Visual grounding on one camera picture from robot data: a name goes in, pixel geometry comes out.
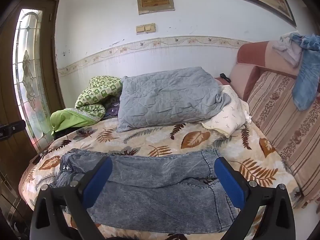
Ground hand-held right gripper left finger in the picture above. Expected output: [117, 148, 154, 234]
[30, 156, 113, 240]

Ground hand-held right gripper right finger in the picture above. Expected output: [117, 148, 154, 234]
[214, 157, 296, 240]

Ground grey-blue denim pants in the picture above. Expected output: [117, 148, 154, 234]
[50, 148, 243, 234]

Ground wooden stained glass door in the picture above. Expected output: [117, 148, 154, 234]
[0, 0, 66, 233]

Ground plain green cloth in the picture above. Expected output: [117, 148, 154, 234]
[50, 108, 100, 137]

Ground cream printed pillow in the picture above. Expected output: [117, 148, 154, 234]
[201, 85, 250, 138]

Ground leaf print blanket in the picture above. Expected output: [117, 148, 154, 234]
[19, 119, 304, 240]

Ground purple cloth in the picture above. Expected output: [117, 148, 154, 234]
[104, 97, 122, 119]

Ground striped pink sofa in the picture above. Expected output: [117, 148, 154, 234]
[229, 41, 320, 203]

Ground green patterned quilt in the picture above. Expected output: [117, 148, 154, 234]
[75, 75, 123, 118]

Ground grey quilted pillow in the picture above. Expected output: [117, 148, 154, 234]
[116, 67, 232, 133]

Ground light blue jeans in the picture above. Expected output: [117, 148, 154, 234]
[290, 32, 320, 111]

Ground white cloth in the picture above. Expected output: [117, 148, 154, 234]
[272, 35, 304, 68]

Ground beige light switch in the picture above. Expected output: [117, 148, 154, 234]
[136, 23, 156, 35]

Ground beige wall panel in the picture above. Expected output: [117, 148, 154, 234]
[137, 0, 175, 15]

